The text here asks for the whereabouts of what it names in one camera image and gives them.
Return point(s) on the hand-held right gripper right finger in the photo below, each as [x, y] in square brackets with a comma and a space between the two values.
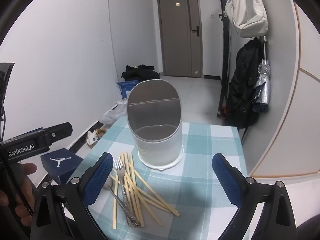
[227, 180]

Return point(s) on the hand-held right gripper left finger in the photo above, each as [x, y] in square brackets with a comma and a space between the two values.
[98, 180]

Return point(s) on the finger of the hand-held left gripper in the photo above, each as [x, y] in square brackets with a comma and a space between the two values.
[58, 131]

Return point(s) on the pile of wooden chopsticks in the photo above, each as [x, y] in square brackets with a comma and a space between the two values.
[131, 187]

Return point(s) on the white utensil holder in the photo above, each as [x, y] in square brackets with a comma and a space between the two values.
[160, 152]

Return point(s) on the white shoulder bag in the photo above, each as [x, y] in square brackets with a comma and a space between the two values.
[246, 12]

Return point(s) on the person's left hand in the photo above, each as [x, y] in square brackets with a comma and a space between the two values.
[26, 169]

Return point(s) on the metal spoon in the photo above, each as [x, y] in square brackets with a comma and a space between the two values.
[108, 183]

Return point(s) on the metal fork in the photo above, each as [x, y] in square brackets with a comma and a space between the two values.
[122, 165]
[117, 166]

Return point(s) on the dark blue shoe box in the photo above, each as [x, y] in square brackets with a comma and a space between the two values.
[60, 165]

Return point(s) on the blue checkered tablecloth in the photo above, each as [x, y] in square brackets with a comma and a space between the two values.
[200, 155]

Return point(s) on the crumpled plastic bag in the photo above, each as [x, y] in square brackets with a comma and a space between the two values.
[110, 116]

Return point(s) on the small red object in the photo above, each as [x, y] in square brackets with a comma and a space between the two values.
[223, 111]

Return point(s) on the blue cardboard box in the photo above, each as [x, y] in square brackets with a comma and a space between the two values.
[125, 86]

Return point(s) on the black jacket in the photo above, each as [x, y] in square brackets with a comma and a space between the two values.
[243, 85]

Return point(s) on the silver folding umbrella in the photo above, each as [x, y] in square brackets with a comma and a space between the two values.
[262, 90]

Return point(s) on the black clothing pile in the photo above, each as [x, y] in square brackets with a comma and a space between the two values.
[140, 72]

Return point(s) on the grey-brown door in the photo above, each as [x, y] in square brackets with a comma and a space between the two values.
[175, 42]

